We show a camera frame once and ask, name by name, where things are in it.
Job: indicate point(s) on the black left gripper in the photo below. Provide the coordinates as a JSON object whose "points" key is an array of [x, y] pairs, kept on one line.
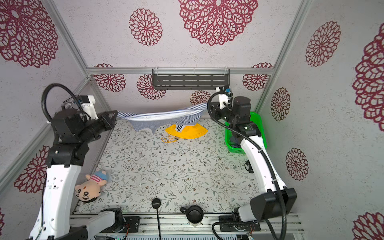
{"points": [[103, 117]]}

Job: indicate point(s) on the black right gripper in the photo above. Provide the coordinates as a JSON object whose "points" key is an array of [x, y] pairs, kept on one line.
{"points": [[215, 107]]}

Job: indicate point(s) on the blue white striped tank top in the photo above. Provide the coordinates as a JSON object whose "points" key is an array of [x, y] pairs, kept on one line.
{"points": [[181, 118]]}

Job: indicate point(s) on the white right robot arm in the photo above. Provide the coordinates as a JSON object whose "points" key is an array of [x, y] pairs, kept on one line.
{"points": [[274, 199]]}

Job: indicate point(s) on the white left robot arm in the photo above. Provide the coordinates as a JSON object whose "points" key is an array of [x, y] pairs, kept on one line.
{"points": [[73, 132]]}

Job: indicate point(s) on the yellow bucket hat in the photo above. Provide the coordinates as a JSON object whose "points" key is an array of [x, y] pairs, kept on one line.
{"points": [[177, 132]]}

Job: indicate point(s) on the black pressure gauge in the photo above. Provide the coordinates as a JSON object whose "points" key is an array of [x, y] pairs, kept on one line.
{"points": [[248, 167]]}

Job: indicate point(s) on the plush doll toy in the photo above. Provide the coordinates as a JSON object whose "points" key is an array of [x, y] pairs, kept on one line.
{"points": [[90, 190]]}

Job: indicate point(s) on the black ladle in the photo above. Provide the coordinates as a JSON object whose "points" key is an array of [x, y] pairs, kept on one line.
{"points": [[156, 203]]}

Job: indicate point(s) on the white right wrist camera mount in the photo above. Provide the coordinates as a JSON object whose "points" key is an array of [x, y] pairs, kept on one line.
{"points": [[225, 97]]}

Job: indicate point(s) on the grey wall shelf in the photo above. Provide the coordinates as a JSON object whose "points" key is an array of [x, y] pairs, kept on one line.
{"points": [[190, 80]]}

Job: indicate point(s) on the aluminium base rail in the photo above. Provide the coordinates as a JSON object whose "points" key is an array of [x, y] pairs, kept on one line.
{"points": [[177, 227]]}

